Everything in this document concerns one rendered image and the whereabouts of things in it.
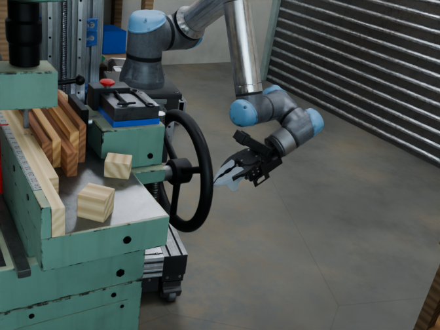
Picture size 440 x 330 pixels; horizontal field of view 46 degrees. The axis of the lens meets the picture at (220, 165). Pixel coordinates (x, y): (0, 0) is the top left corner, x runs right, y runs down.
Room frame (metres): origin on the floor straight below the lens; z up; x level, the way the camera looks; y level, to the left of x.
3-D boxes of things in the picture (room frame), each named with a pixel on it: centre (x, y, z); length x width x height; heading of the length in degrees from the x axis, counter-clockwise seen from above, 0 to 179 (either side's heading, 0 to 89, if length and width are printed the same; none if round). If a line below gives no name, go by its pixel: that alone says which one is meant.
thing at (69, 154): (0.91, 0.33, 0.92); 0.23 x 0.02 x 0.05; 35
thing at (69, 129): (0.92, 0.32, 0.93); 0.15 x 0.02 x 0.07; 35
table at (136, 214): (0.94, 0.29, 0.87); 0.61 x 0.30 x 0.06; 35
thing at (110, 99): (1.00, 0.22, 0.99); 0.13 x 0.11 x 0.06; 35
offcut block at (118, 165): (0.85, 0.19, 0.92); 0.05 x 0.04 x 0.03; 96
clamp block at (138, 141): (0.99, 0.22, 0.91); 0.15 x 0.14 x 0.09; 35
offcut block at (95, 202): (0.70, 0.19, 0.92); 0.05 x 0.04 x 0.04; 82
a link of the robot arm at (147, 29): (1.67, 0.30, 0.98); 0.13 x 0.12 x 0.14; 138
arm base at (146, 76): (1.66, 0.30, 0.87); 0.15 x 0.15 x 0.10
